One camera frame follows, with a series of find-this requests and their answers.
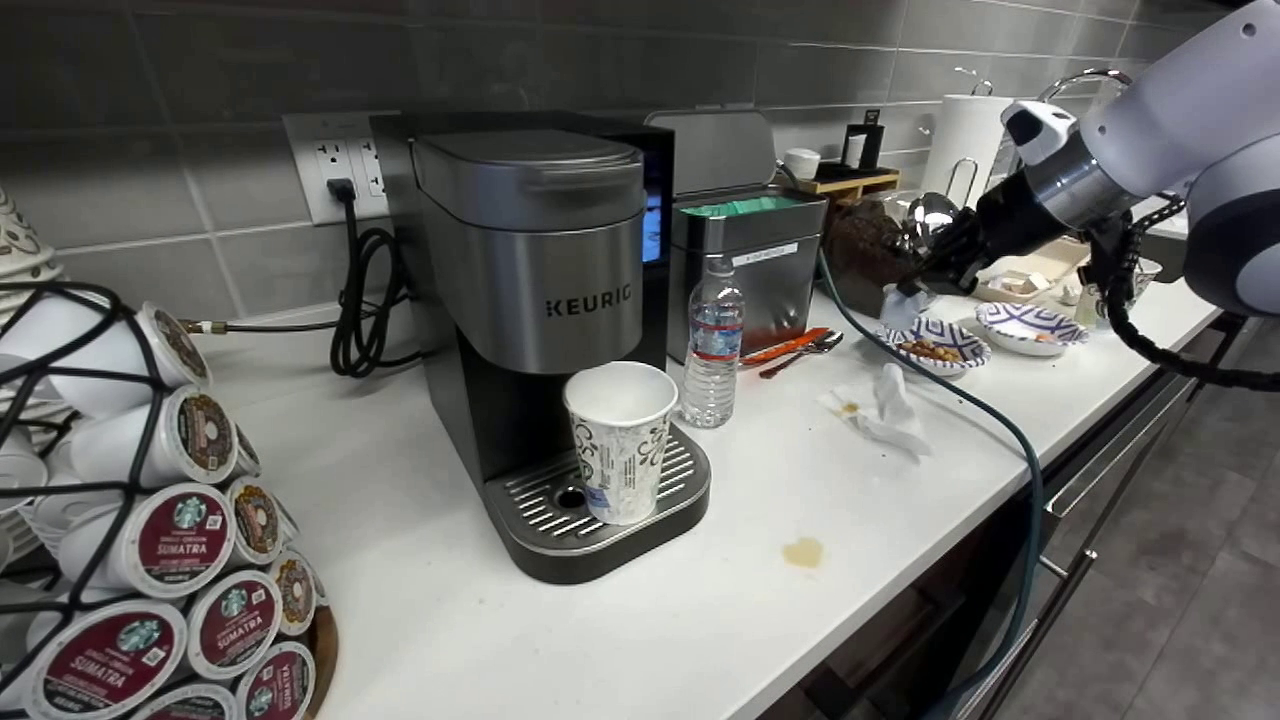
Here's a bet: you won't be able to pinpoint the orange-handled scissors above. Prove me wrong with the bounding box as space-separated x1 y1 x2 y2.
737 325 850 382

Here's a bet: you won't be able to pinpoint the dark cabinet with metal handles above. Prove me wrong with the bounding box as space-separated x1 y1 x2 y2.
758 305 1280 720

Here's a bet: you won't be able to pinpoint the silver box with green top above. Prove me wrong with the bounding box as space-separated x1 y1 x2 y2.
646 108 831 359

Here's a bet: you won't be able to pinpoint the dark brown basket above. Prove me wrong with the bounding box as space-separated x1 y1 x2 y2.
820 196 926 318

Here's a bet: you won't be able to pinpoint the silver Keurig coffee machine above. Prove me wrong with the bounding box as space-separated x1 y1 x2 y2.
403 124 717 588

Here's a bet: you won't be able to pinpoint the black wire pod rack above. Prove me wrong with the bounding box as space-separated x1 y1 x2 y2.
0 275 342 720

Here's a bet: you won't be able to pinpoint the chrome faucet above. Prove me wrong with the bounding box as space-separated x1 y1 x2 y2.
1037 59 1141 111

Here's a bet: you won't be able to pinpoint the clear plastic water bottle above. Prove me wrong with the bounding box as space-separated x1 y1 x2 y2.
676 242 749 430

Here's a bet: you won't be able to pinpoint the brown-lid white coffee pod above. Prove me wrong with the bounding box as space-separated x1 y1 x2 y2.
223 470 292 570
0 295 217 406
56 382 243 491

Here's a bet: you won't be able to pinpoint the small wooden tray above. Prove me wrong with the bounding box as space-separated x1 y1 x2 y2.
795 165 905 204

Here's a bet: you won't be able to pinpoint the blue patterned ceramic bowl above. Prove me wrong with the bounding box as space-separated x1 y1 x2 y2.
892 317 997 382

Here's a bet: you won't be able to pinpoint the crumpled white napkin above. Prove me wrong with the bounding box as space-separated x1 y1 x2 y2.
829 359 936 464

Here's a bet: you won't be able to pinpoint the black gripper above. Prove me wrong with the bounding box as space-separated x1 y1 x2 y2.
909 167 1062 300

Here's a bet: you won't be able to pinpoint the blue patterned ceramic plate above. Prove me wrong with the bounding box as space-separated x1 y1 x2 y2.
972 295 1088 363

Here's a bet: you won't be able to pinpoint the white wall power outlet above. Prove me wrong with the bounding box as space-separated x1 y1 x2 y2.
280 111 399 228

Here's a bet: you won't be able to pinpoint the dark glass bottle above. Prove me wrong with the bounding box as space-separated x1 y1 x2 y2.
839 108 889 181

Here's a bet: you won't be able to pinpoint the beige crumpled paper bag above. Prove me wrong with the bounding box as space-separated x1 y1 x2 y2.
972 237 1105 327

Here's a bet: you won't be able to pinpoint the teal cable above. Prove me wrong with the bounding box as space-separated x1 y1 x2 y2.
811 250 1049 711

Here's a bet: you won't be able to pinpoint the black coiled power cord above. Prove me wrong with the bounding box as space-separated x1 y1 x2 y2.
325 174 419 381

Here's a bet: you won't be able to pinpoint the white lattice basket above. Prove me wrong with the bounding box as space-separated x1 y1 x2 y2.
0 184 63 310

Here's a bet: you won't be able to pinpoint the patterned paper cup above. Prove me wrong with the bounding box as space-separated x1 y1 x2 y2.
559 355 683 529

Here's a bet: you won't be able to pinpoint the shiny metal pot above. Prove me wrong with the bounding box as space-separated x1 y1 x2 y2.
900 154 987 255

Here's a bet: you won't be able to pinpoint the small white cup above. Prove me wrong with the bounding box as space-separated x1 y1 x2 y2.
780 142 825 186

